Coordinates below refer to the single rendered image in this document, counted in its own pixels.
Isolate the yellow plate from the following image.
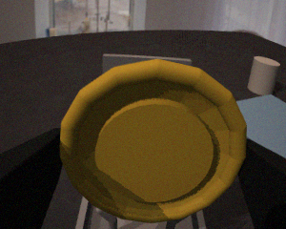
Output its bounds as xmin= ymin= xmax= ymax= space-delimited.
xmin=59 ymin=58 xmax=247 ymax=222

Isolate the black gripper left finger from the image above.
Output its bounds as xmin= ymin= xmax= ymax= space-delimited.
xmin=0 ymin=127 xmax=63 ymax=229

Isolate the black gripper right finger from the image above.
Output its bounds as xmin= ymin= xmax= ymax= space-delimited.
xmin=238 ymin=138 xmax=286 ymax=229

